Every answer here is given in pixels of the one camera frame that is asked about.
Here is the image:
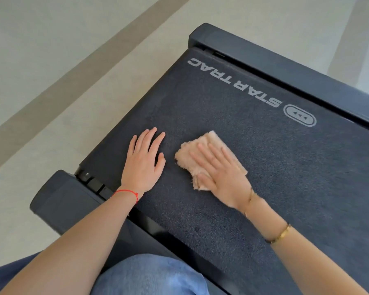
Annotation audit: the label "person's left hand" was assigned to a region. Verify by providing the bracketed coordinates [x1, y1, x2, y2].
[120, 127, 166, 199]

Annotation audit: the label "person's right hand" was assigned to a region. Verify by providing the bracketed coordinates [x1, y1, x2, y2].
[189, 143, 254, 211]

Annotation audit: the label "beige cleaning cloth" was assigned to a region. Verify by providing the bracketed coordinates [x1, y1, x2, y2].
[174, 130, 248, 191]

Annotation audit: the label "black treadmill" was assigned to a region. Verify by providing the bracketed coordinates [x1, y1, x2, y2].
[30, 23, 369, 295]

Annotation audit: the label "person's right forearm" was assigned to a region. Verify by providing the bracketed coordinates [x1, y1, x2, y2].
[241, 195, 369, 295]

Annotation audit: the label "person's left forearm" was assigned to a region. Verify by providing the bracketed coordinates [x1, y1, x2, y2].
[0, 192, 137, 295]

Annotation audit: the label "person's blue jeans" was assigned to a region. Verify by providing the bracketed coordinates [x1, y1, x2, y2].
[0, 252, 210, 295]

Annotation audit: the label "gold bangle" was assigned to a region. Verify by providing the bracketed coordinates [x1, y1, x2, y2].
[264, 223, 292, 245]

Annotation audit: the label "red string bracelet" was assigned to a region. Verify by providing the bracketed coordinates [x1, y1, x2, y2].
[112, 189, 139, 205]

